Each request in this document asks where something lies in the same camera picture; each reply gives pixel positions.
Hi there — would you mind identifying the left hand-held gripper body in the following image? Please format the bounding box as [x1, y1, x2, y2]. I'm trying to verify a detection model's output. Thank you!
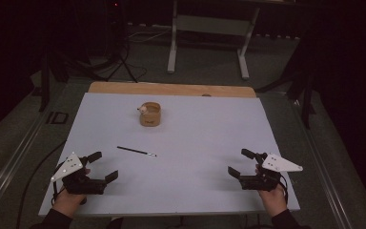
[51, 152, 108, 196]

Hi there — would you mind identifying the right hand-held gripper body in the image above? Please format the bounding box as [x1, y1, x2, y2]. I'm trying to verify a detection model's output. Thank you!
[238, 153, 304, 192]

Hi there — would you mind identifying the black pencil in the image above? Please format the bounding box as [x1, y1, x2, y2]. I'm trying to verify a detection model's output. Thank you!
[116, 145, 157, 157]

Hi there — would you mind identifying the round wooden pen holder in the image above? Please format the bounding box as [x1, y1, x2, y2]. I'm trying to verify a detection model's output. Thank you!
[139, 101, 162, 128]

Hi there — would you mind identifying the person's left hand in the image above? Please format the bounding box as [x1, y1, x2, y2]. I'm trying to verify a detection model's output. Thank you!
[51, 188, 88, 219]

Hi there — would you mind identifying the person's right hand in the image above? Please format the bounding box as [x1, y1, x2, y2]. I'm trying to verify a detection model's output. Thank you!
[258, 183, 289, 219]

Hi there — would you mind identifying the pale grey board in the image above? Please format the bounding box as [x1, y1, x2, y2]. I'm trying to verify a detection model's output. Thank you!
[38, 92, 301, 218]

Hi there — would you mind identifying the black metal stand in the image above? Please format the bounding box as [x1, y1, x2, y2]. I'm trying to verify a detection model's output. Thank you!
[38, 47, 71, 113]
[254, 31, 317, 130]

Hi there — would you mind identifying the black tripod stand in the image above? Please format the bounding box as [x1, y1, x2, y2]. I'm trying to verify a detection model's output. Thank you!
[105, 0, 139, 84]

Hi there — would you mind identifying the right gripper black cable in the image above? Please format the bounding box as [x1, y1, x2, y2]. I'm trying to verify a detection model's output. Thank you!
[277, 174, 290, 205]

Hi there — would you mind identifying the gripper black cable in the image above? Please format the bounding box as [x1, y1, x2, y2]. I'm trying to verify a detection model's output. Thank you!
[277, 174, 290, 205]
[51, 180, 65, 206]

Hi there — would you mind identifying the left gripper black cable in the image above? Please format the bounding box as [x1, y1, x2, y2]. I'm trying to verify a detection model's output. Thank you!
[51, 180, 65, 206]

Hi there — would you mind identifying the black floor cable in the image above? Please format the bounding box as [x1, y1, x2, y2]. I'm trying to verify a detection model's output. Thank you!
[14, 139, 68, 229]

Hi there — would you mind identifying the metal floor rail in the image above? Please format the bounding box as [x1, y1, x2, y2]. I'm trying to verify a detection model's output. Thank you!
[290, 98, 354, 229]
[0, 109, 51, 213]

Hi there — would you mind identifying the white floor cable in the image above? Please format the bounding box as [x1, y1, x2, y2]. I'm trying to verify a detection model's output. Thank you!
[127, 29, 173, 44]

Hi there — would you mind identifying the white metal desk frame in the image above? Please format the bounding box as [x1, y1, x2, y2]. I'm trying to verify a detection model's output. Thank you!
[167, 0, 262, 81]

